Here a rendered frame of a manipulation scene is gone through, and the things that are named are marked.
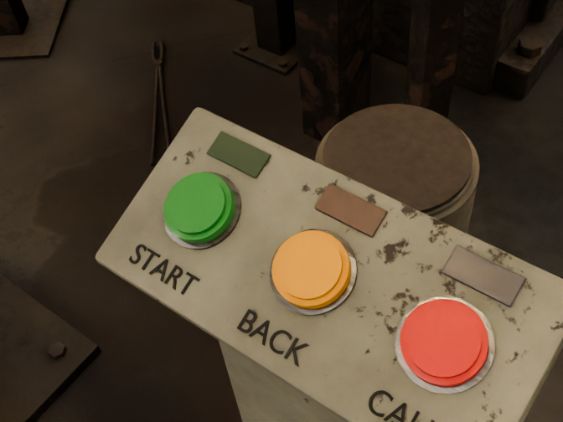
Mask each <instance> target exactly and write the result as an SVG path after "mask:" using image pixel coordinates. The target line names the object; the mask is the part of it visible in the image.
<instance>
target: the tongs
mask: <svg viewBox="0 0 563 422"><path fill-rule="evenodd" d="M159 43H160V47H161V58H160V59H156V55H155V45H156V42H155V41H152V60H153V64H154V67H156V69H155V91H154V113H153V127H152V153H151V166H154V163H155V149H156V134H157V119H158V76H159V84H160V91H161V99H162V108H163V120H164V126H165V133H166V139H167V146H168V147H169V146H170V144H171V141H170V135H169V129H168V117H167V111H166V103H165V95H164V88H163V73H162V66H163V59H164V46H163V41H162V40H160V41H159Z"/></svg>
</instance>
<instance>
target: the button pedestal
mask: <svg viewBox="0 0 563 422"><path fill-rule="evenodd" d="M221 131H223V132H225V133H227V134H229V135H231V136H233V137H235V138H238V139H240V140H242V141H243V142H246V143H248V144H250V145H252V146H253V147H256V148H258V149H260V150H262V151H263V152H267V153H269V154H271V157H270V159H269V160H268V162H267V164H266V165H265V166H264V168H263V169H262V171H261V173H260V175H259V176H258V178H253V177H251V176H249V175H247V174H245V173H243V172H241V171H239V170H238V169H236V168H234V167H232V166H230V165H228V164H226V163H224V162H222V161H220V160H218V159H216V158H214V157H211V156H210V155H208V154H207V151H208V150H209V148H210V147H211V145H212V144H213V142H214V140H215V139H216V137H217V136H218V135H219V133H220V132H221ZM197 172H208V173H213V174H214V175H217V176H218V177H220V178H222V179H223V180H224V181H225V182H226V184H227V185H228V186H229V187H230V189H231V191H232V193H233V194H234V197H235V213H234V216H233V219H232V220H231V222H230V225H229V226H228V227H227V229H226V230H225V231H224V232H223V233H222V234H221V235H219V236H218V237H217V238H215V239H212V240H211V241H208V242H205V243H202V244H192V243H188V242H185V241H183V240H181V239H180V238H179V237H177V236H176V235H175V234H173V233H172V232H171V231H170V229H169V228H168V226H167V225H166V223H165V220H164V216H163V207H164V203H165V200H166V197H167V196H168V193H169V191H170V190H171V189H172V187H173V186H174V185H175V184H176V183H177V182H178V181H180V180H181V179H182V178H185V177H186V176H188V175H190V174H193V173H197ZM330 183H331V184H332V185H334V186H336V187H338V188H341V189H343V190H344V191H347V192H349V193H352V194H353V195H355V196H357V197H359V198H362V199H363V200H365V201H367V202H369V203H372V204H374V205H376V206H378V207H380V208H382V209H384V210H386V211H387V212H388V213H387V214H386V216H385V218H384V220H383V222H382V223H381V225H380V227H379V228H378V230H377V231H376V233H375V235H374V237H373V238H371V237H369V236H368V235H366V234H363V233H361V232H359V231H358V230H356V229H353V228H352V227H350V226H348V225H347V224H344V223H342V222H340V221H338V220H336V219H334V218H332V217H330V216H328V215H326V214H324V213H322V212H320V211H318V210H316V209H315V206H316V204H317V203H318V200H319V199H320V198H321V196H322V195H323V193H324V191H325V189H326V188H327V186H328V185H329V184H330ZM307 230H319V231H323V232H325V233H328V234H331V235H332V236H333V237H335V238H336V239H337V240H338V241H339V242H340V243H341V244H342V246H343V247H344V248H345V250H346V252H347V253H348V255H349V259H350V264H351V274H350V279H349V283H348V285H347V287H346V289H345V290H344V292H343V294H342V295H341V296H340V297H339V298H338V299H337V300H335V301H334V302H332V303H331V304H329V305H327V306H324V307H321V308H317V309H304V308H301V307H297V306H294V305H293V304H291V303H290V302H289V301H287V300H286V299H285V298H284V297H283V296H282V295H281V294H280V293H279V291H278V290H277V289H276V287H275V285H274V282H273V279H272V273H271V270H272V263H273V260H274V257H275V255H276V252H277V251H278V249H279V248H280V247H281V245H282V244H283V243H284V242H285V241H286V240H287V239H289V238H290V237H292V236H293V235H294V234H298V233H300V232H303V231H307ZM457 245H459V246H461V247H463V248H464V249H466V250H469V251H471V252H473V253H474V254H476V255H479V256H482V257H483V258H485V259H487V260H490V261H492V262H493V263H495V264H497V265H500V266H502V267H503V268H505V269H508V270H511V271H513V272H514V273H516V274H518V275H521V276H523V277H524V278H525V282H524V284H523V285H522V287H521V289H520V291H519V293H518V295H517V296H516V298H515V300H514V302H513V304H512V306H511V307H508V306H506V305H504V304H502V303H500V302H498V301H495V300H494V299H492V298H490V297H488V296H485V295H484V294H482V293H480V292H478V291H475V290H474V289H472V288H470V287H468V286H466V285H464V284H463V283H461V282H459V281H457V280H454V279H453V278H451V277H449V276H447V275H444V274H442V270H443V268H444V266H445V264H446V263H447V261H448V259H449V258H450V256H451V254H452V252H453V251H454V249H455V247H456V246H457ZM96 260H97V262H98V263H99V264H100V265H102V266H104V267H105V268H107V269H108V270H110V271H111V272H113V273H114V274H116V275H118V276H120V277H121V278H122V279H123V280H125V281H127V282H128V283H130V284H132V285H133V286H135V287H136V288H137V289H139V290H141V291H143V292H144V293H146V294H147V295H149V296H150V297H152V298H153V299H155V300H156V301H158V302H160V303H161V304H163V305H165V306H166V307H167V308H169V309H170V310H172V311H174V312H176V313H177V314H179V315H180V316H181V317H183V318H184V319H186V320H188V321H189V322H191V323H193V324H194V325H195V326H196V327H199V328H200V329H202V330H203V331H205V332H207V333H208V334H209V335H211V336H212V337H214V338H216V339H217V340H219V342H220V347H221V351H222V353H223V357H224V360H225V365H226V367H227V371H228V374H229V376H230V381H231V385H232V388H233V390H234V394H235V399H236V402H237V404H238V408H239V411H240V416H241V419H242V422H524V420H525V418H526V416H527V415H528V413H529V411H530V409H531V407H532V405H533V403H534V401H535V400H536V398H537V396H538V394H539V392H540V390H541V388H542V386H543V384H544V383H545V380H546V379H547V377H548V375H549V373H550V370H551V369H552V368H553V366H554V364H555V361H556V359H557V358H558V356H559V354H560V352H561V350H562V348H563V279H561V278H560V277H558V276H556V275H553V274H551V273H550V272H548V271H545V270H542V269H541V268H539V267H537V266H535V265H532V264H530V263H528V262H526V261H524V260H521V259H520V258H518V257H516V256H513V255H511V254H509V253H507V252H505V251H503V250H501V249H498V248H496V247H494V246H492V245H490V244H488V243H486V242H484V241H482V240H480V239H477V238H475V237H473V236H471V235H470V234H467V233H464V232H462V231H461V230H459V229H456V228H454V227H452V226H451V225H448V224H445V223H443V222H442V221H440V220H438V219H435V218H433V217H431V216H429V215H427V214H424V213H422V212H421V211H419V210H416V209H414V208H412V207H410V206H408V205H406V204H404V203H401V202H399V201H397V200H395V199H393V198H391V197H389V196H387V195H385V194H383V193H380V192H378V191H376V190H374V189H372V188H370V187H367V186H365V185H363V184H362V183H359V182H357V181H355V180H353V179H351V178H348V177H346V176H344V175H343V174H341V173H339V172H335V171H334V170H332V169H330V168H328V167H325V166H324V165H322V164H320V163H317V162H315V161H313V160H311V159H309V158H307V157H304V156H302V155H300V154H298V153H296V152H294V151H292V150H290V149H288V148H285V147H283V146H281V145H279V144H277V143H275V142H273V141H270V140H268V139H266V138H265V137H263V136H260V135H258V134H256V133H254V132H252V131H249V130H247V129H245V128H244V127H242V126H239V125H236V124H235V123H233V122H231V121H228V120H226V119H225V118H223V117H220V116H217V115H216V114H214V113H212V112H210V111H207V110H205V109H203V108H200V107H197V108H195V109H194V110H193V112H192V113H191V115H190V116H189V118H188V119H187V120H186V122H185V123H184V125H183V127H182V128H181V130H180V131H179V132H178V134H177V135H176V137H175V138H174V139H173V141H172V143H171V144H170V146H169V147H168V149H167V151H166V152H165V153H164V154H163V156H162V157H161V159H160V160H159V162H158V164H157V165H156V167H155V168H154V169H153V170H152V172H151V174H150V175H149V177H148V178H147V180H146V181H145V183H144V184H143V185H142V187H141V188H140V190H139V191H138V193H137V195H136V196H135V198H134V199H133V200H132V202H131V203H130V205H129V206H128V207H127V209H126V211H125V212H124V214H123V215H122V216H121V218H120V219H119V221H118V222H117V224H116V226H115V227H114V229H113V230H112V231H111V232H110V234H109V235H108V237H107V238H106V240H105V242H104V243H103V245H102V246H101V247H100V249H99V250H98V252H97V253H96ZM436 299H449V300H454V301H459V302H461V303H463V304H465V305H466V306H469V307H470V308H471V309H473V310H474V311H475V312H476V313H477V314H478V315H479V317H480V318H481V320H482V321H483V324H484V326H485V327H486V330H487V334H488V356H487V359H486V361H485V364H484V365H483V367H482V369H481V370H480V371H479V372H478V374H477V375H476V376H475V377H473V378H472V379H470V380H469V381H467V382H466V383H463V384H460V385H458V386H452V387H440V386H436V385H432V384H429V383H427V382H425V381H423V380H422V379H420V378H418V377H417V376H416V375H415V374H414V373H413V372H412V371H411V369H410V368H409V367H408V365H407V364H406V362H405V359H404V358H403V355H402V353H401V349H400V332H401V329H402V326H403V324H404V322H405V320H406V318H407V317H408V316H409V315H410V314H411V312H412V311H413V310H415V309H416V308H417V307H418V306H419V305H421V304H423V303H425V302H428V301H432V300H436Z"/></svg>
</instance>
